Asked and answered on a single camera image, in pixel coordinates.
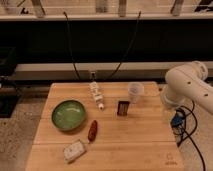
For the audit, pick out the dark brown eraser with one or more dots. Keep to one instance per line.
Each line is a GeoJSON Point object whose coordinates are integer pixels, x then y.
{"type": "Point", "coordinates": [122, 108]}

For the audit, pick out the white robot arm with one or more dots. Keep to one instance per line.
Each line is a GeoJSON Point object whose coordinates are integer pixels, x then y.
{"type": "Point", "coordinates": [187, 81]}

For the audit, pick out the white tube with cap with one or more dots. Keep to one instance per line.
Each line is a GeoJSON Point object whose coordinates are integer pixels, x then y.
{"type": "Point", "coordinates": [97, 95]}

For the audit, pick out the clear plastic cup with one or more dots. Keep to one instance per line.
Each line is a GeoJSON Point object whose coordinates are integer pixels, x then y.
{"type": "Point", "coordinates": [135, 90]}

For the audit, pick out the green ceramic bowl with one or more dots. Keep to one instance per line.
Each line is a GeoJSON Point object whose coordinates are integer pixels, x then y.
{"type": "Point", "coordinates": [68, 115]}

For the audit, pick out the red chili pepper toy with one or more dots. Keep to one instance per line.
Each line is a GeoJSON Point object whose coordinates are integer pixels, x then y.
{"type": "Point", "coordinates": [93, 131]}

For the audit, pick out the white rectangular sponge block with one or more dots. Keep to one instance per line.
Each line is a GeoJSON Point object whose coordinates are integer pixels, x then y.
{"type": "Point", "coordinates": [74, 151]}

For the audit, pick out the blue connector box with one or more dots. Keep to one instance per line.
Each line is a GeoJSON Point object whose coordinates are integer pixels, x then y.
{"type": "Point", "coordinates": [177, 119]}

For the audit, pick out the black box on left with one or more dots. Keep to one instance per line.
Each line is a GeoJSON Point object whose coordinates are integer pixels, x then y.
{"type": "Point", "coordinates": [8, 64]}

